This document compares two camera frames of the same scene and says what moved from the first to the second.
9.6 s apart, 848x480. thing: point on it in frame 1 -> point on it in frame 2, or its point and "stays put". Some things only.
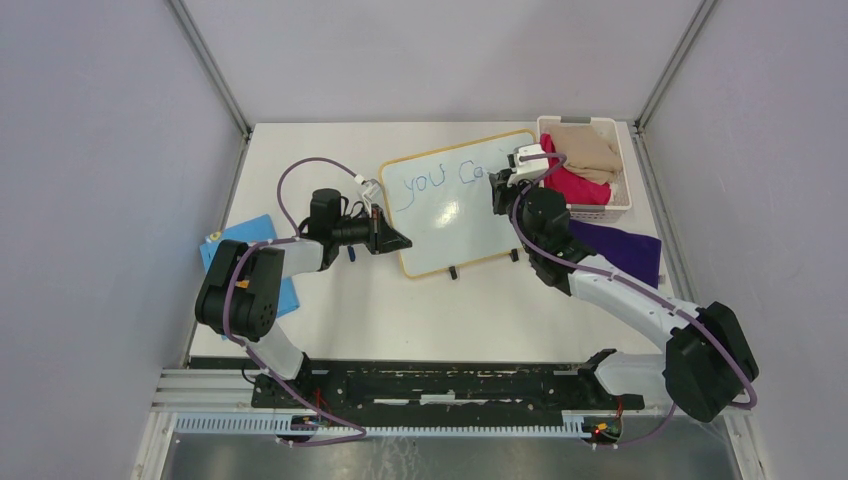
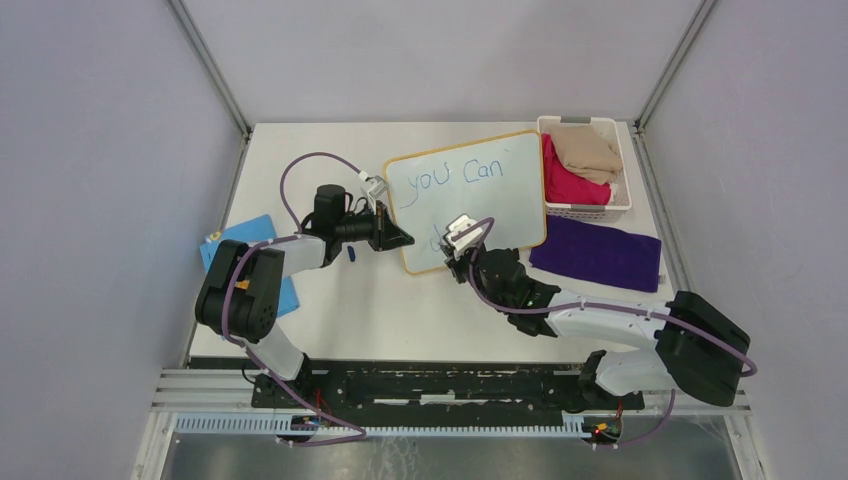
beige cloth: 588,150 stays put
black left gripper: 381,237 stays put
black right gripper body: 506,193 -> 459,266
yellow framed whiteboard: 442,201 stays put
